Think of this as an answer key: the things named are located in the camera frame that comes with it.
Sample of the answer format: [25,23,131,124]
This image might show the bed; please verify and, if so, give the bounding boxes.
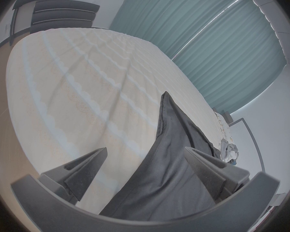
[6,28,265,214]

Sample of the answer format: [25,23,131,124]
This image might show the blue-green curtain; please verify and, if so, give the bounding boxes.
[172,0,287,113]
[109,0,244,57]

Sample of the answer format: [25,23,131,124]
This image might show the white printed pillow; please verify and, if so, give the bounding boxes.
[213,108,232,140]

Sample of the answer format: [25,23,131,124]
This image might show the black chest of drawers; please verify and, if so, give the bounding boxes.
[30,0,100,34]

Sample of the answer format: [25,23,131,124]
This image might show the black T-shirt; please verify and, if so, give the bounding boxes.
[99,91,232,223]

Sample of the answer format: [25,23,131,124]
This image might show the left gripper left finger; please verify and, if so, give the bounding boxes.
[40,147,108,201]

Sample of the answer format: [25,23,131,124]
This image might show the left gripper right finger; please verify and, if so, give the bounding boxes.
[185,146,249,203]

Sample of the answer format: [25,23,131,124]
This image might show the pile of clothes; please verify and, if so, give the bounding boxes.
[219,138,240,165]

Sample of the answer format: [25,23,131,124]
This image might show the grey bedside table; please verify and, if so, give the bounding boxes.
[222,110,233,123]

